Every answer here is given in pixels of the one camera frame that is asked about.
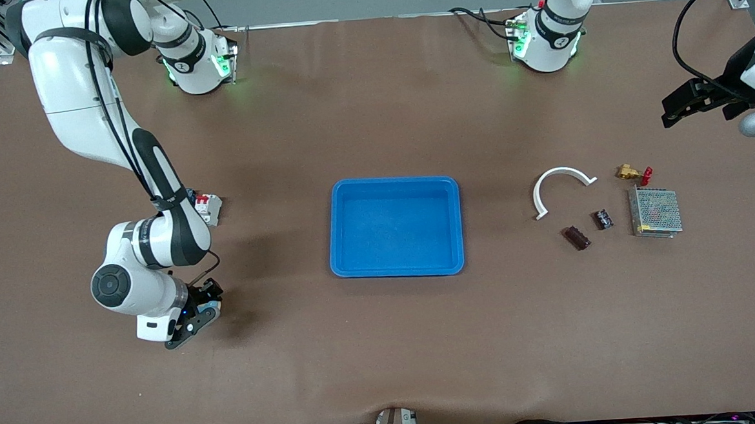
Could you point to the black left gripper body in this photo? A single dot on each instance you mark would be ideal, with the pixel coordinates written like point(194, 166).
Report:
point(730, 86)

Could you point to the black cylindrical capacitor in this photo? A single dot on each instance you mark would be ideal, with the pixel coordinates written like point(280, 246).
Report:
point(603, 219)

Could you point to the dark brown cylindrical capacitor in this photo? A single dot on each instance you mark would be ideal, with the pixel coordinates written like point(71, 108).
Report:
point(576, 238)

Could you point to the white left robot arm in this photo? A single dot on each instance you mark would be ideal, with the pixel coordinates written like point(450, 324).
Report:
point(547, 51)

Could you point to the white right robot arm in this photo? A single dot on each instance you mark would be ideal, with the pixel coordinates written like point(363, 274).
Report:
point(67, 79)

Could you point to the white circuit breaker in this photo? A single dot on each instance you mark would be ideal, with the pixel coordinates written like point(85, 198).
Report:
point(212, 209)

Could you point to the metal mesh power supply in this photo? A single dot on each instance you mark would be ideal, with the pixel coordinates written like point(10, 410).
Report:
point(655, 211)

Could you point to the white curved plastic clamp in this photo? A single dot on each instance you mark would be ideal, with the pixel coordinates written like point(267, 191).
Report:
point(563, 170)

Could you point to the brown table mat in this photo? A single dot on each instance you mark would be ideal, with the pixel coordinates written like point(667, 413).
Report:
point(385, 354)

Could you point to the blue plastic tray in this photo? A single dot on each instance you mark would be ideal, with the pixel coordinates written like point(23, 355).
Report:
point(398, 237)

